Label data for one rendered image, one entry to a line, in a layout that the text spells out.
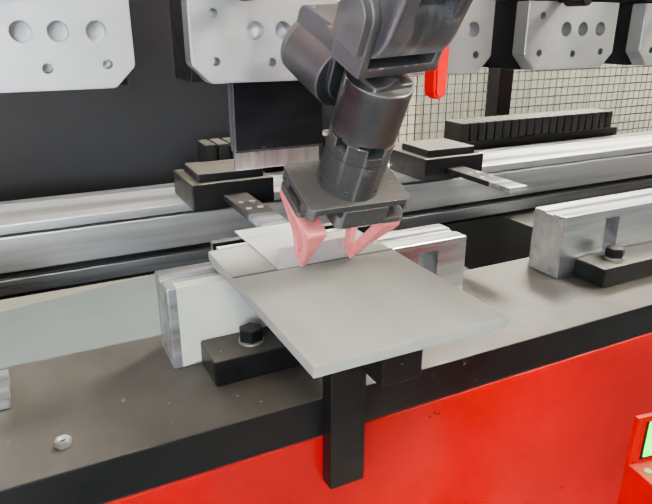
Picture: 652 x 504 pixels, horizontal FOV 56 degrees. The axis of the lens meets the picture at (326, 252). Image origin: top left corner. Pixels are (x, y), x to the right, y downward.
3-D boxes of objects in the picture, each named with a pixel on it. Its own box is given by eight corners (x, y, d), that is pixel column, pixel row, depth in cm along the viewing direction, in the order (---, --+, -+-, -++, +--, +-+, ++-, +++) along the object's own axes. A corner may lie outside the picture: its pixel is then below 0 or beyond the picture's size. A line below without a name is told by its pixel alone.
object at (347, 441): (375, 553, 56) (382, 345, 48) (308, 458, 68) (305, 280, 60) (411, 538, 57) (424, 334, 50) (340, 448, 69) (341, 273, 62)
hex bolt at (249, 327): (243, 349, 65) (242, 335, 64) (235, 337, 67) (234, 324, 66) (267, 343, 66) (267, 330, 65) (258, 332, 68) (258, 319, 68)
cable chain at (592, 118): (460, 143, 124) (462, 123, 123) (443, 138, 129) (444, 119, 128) (611, 128, 143) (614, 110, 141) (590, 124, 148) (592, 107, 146)
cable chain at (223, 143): (207, 169, 102) (205, 145, 101) (197, 162, 107) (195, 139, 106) (395, 149, 118) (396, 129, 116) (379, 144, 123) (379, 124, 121)
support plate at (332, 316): (313, 379, 44) (313, 367, 43) (208, 259, 66) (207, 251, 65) (507, 327, 51) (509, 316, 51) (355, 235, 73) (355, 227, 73)
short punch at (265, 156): (237, 172, 65) (232, 79, 61) (231, 169, 66) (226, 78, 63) (322, 163, 69) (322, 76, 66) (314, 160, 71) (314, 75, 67)
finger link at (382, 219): (291, 237, 63) (309, 164, 56) (352, 228, 66) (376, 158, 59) (317, 286, 59) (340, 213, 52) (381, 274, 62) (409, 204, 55)
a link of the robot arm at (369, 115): (376, 90, 44) (433, 80, 47) (324, 43, 48) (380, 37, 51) (353, 166, 49) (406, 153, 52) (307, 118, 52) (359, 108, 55)
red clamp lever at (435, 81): (435, 100, 64) (442, 0, 61) (413, 96, 67) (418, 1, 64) (449, 99, 65) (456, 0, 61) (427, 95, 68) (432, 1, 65)
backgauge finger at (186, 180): (227, 245, 71) (225, 204, 70) (174, 193, 93) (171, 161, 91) (320, 231, 76) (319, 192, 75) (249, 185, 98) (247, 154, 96)
